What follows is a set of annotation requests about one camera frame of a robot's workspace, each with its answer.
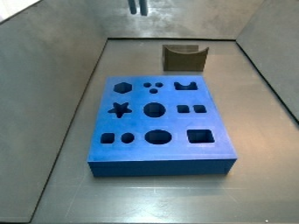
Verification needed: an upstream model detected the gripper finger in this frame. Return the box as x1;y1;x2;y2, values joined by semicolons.
139;0;148;16
127;0;136;15

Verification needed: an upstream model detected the black curved fixture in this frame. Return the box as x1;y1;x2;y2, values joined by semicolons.
163;45;210;72

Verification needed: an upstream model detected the blue foam shape-hole block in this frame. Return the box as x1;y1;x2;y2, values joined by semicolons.
88;75;238;177

